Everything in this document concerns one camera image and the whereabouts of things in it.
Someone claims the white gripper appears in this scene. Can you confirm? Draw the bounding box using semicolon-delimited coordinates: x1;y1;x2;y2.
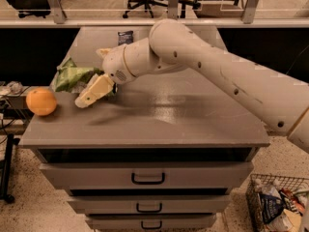
75;44;135;108

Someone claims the green jalapeno chip bag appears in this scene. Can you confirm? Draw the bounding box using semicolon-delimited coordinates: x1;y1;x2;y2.
51;58;104;94

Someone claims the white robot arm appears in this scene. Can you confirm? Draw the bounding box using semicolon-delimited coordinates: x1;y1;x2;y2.
75;19;309;152

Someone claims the clear plastic bag left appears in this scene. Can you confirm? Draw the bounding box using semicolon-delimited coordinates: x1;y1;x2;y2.
7;81;23;95

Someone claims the dark blue bag in basket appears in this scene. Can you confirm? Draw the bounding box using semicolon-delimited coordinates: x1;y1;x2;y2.
260;194;284;224

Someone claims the red snack bag in basket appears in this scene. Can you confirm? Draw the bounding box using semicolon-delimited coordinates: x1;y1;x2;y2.
279;188;308;216

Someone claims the yellow bag in basket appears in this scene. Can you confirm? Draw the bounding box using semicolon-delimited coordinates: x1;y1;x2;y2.
283;209;301;232

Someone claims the dark blue snack packet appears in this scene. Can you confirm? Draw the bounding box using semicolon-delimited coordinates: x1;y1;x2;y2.
118;31;133;45

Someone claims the orange fruit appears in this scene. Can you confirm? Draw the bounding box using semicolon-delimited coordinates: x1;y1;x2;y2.
26;87;57;116

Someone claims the black office chair centre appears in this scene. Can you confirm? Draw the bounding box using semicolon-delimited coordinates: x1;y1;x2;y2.
123;0;201;19

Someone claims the grey drawer cabinet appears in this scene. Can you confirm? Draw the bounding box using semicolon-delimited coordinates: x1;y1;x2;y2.
18;25;271;232

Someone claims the black stand left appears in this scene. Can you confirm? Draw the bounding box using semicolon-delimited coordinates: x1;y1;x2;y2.
0;134;20;204

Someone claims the top drawer black handle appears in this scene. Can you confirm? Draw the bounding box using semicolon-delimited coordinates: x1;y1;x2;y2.
131;173;165;185

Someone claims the drawer black handle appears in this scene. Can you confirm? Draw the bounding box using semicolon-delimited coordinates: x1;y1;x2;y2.
135;203;162;214
131;173;165;185
140;220;162;230

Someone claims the middle drawer black handle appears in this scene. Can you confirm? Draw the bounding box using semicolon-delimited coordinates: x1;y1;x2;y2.
135;203;162;214

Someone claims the bottom drawer black handle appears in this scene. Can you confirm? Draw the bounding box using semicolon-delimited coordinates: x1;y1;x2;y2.
140;220;162;230

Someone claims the wire basket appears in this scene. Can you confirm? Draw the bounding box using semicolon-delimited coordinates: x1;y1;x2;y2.
246;174;309;232

